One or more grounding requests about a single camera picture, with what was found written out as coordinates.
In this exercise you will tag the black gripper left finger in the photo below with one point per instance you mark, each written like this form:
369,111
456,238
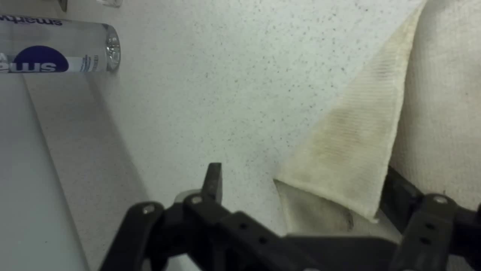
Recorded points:
196,224

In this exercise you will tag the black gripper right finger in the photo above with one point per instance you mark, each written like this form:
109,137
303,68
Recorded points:
434,227

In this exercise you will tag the white cloth towel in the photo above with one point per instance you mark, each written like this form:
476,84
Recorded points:
416,107

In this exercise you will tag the clear plastic water bottle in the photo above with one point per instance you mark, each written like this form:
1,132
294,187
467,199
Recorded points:
49,45

